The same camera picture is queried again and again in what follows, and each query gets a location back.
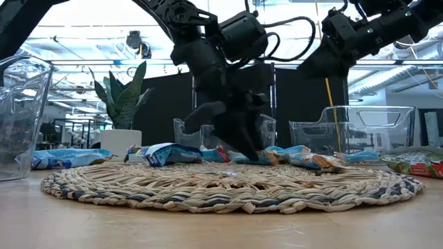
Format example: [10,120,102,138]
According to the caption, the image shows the blue granola bar packet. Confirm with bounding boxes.
[341,150,381,164]
[264,145,311,156]
[30,148,114,170]
[228,150,278,166]

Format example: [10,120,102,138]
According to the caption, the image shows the round woven straw mat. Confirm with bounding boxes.
[40,160,426,214]

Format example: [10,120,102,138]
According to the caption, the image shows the black ceiling-hung device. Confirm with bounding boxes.
[393,34,415,50]
[125,30,153,59]

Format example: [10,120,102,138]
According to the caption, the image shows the pale granola bar packet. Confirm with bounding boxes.
[124,144,148,163]

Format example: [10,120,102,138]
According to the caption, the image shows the blue and brown granola packet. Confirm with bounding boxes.
[287,153,348,174]

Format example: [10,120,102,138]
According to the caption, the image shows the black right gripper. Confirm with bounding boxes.
[297,9,370,80]

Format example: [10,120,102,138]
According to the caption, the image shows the blue and white granola packet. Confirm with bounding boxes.
[141,142,204,168]

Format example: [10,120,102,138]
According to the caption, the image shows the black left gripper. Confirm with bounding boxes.
[183,79,271,163]

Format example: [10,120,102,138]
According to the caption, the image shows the small white wrapper scrap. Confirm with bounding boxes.
[207,169,238,177]

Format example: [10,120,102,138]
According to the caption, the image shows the yellow hanging cable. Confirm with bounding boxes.
[323,77,343,153]

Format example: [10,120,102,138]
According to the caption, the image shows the pale teal panel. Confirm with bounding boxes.
[424,111,443,148]

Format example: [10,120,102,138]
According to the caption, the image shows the red and blue granola packet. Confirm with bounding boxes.
[200,144,232,163]

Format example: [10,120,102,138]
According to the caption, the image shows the green snake plant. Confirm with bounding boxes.
[89,60,155,131]

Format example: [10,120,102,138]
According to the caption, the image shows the green and red granola packet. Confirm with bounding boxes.
[379,150,443,180]

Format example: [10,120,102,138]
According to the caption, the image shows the clear plastic bin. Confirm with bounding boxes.
[0,55,55,183]
[172,113,278,155]
[289,105,416,156]

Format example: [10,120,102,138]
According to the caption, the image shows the background office desks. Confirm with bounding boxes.
[37,117,105,150]

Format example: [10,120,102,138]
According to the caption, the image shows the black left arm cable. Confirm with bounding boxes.
[242,0,316,63]

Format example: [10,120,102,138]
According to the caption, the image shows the white plant pot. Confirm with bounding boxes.
[100,129,143,162]

